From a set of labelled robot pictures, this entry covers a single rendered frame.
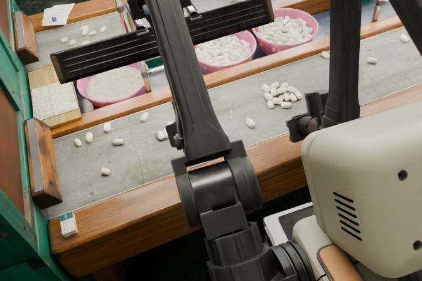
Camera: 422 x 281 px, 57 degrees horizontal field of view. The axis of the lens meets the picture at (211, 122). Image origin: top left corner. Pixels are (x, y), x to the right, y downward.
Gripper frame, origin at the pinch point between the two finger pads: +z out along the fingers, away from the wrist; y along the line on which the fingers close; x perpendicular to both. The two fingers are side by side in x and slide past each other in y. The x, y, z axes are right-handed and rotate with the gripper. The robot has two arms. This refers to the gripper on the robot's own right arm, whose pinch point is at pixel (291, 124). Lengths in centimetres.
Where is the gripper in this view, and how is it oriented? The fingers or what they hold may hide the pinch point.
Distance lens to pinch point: 117.4
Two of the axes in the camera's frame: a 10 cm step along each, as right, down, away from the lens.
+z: -2.5, -0.6, 9.7
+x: 2.8, 9.5, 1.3
